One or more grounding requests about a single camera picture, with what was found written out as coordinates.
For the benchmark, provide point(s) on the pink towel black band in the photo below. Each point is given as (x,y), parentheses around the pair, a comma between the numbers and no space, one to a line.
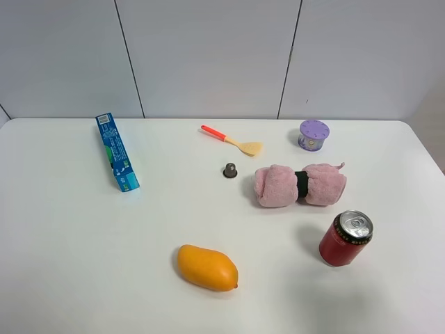
(316,184)

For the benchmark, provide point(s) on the grey coffee capsule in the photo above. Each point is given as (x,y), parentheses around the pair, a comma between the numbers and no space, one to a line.
(230,171)

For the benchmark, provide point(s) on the purple lidded jar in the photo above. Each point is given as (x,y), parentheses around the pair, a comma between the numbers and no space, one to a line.
(312,135)

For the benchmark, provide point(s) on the blue toothpaste box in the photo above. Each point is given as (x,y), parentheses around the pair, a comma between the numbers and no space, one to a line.
(116,153)

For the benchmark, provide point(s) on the orange mango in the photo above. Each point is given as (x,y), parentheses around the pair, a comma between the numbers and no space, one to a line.
(207,268)

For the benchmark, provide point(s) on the red soda can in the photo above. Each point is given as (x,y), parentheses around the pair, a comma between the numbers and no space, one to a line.
(348,234)

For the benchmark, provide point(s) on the spatula with red handle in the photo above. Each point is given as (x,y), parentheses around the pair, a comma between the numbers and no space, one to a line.
(251,149)

